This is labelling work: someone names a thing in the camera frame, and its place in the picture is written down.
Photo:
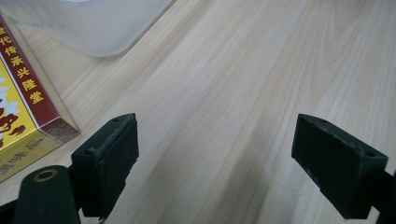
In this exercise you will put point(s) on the clear plastic container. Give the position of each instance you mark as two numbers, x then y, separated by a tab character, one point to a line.
93	28

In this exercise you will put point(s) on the yellow and red box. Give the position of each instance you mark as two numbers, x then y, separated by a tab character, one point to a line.
18	118

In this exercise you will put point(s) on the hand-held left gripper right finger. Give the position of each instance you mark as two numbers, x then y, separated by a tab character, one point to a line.
339	165

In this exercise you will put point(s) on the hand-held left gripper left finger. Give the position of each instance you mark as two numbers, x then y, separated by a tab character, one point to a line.
106	168

